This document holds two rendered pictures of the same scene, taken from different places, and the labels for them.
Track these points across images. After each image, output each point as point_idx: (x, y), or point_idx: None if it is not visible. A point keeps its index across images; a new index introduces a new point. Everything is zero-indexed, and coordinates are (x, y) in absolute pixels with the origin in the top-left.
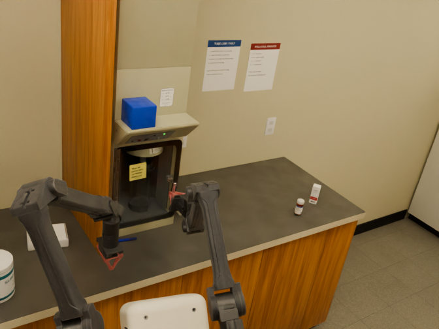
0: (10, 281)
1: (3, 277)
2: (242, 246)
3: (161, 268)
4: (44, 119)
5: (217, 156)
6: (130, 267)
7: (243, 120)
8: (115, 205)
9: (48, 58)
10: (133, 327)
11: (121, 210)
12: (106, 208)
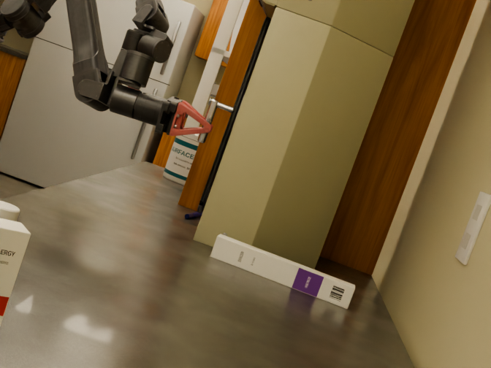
0: (173, 152)
1: (174, 139)
2: (22, 201)
3: (90, 184)
4: (439, 115)
5: (476, 367)
6: (126, 189)
7: None
8: (145, 14)
9: (483, 5)
10: None
11: (150, 39)
12: (138, 3)
